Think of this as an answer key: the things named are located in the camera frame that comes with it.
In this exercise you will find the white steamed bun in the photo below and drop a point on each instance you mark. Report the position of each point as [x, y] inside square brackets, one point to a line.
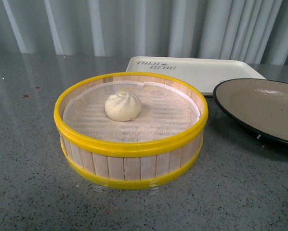
[123, 106]

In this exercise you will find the brown plate with black rim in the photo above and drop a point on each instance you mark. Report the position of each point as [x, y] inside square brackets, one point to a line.
[259, 105]

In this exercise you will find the cream plastic serving tray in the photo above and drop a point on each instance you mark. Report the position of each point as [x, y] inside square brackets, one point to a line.
[203, 74]

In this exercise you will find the yellow rimmed wooden steamer basket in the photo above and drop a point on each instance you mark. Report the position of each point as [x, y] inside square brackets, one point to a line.
[131, 165]

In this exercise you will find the white mesh steamer liner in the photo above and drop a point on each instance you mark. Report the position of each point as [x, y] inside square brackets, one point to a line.
[165, 112]

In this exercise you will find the grey pleated curtain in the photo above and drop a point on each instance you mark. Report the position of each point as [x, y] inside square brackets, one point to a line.
[253, 31]

